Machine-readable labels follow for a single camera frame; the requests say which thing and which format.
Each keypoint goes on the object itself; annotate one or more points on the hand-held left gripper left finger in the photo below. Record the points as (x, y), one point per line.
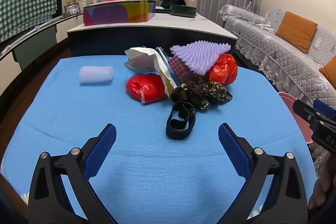
(101, 153)

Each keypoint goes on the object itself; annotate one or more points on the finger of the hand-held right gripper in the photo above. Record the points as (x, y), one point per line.
(304, 109)
(325, 108)

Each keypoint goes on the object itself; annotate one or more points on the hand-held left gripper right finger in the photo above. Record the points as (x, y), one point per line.
(235, 153)

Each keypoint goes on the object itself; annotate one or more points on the pink trash bin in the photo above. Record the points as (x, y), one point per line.
(288, 105)

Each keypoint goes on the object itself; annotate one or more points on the red plastic bag with tape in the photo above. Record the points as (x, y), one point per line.
(145, 87)

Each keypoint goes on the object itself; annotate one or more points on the purple foam net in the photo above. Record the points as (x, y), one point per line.
(199, 56)

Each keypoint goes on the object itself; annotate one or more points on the person's right hand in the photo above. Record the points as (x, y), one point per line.
(319, 192)

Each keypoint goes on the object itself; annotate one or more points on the large orange cushion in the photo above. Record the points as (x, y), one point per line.
(330, 70)

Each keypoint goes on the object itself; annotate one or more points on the blue table cover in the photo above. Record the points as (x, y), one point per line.
(147, 182)

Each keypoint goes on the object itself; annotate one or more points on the grey quilted sofa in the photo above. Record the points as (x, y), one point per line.
(288, 56)

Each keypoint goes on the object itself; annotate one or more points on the black floral cloth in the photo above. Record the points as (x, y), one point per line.
(215, 90)

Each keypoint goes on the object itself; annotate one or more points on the dark brown floral cloth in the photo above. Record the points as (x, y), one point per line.
(189, 94)

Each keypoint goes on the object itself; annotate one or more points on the white foam net roll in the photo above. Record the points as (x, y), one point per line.
(95, 75)

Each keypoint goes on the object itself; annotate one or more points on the small orange cushion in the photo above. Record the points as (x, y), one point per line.
(296, 31)

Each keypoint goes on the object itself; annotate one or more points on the orange-red plastic bag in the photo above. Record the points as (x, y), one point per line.
(223, 69)

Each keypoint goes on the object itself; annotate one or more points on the dark red patterned packet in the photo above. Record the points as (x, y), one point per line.
(181, 69)

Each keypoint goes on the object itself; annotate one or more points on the cream paper bag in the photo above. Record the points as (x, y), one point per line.
(162, 74)

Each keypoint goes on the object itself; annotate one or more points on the clear plastic package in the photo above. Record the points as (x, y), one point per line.
(165, 61)

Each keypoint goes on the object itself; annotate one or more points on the green low cabinet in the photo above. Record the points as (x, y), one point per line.
(34, 44)

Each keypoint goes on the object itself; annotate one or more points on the colourful gift box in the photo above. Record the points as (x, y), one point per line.
(118, 12)

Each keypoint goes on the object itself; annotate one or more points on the white-topped coffee table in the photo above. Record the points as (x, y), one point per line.
(168, 25)

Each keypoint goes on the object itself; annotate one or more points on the dark green handbag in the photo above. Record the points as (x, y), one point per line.
(183, 11)

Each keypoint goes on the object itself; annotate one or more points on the green checked cloth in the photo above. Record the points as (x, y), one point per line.
(26, 3)

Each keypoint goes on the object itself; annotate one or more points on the small photo frame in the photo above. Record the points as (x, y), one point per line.
(72, 9)

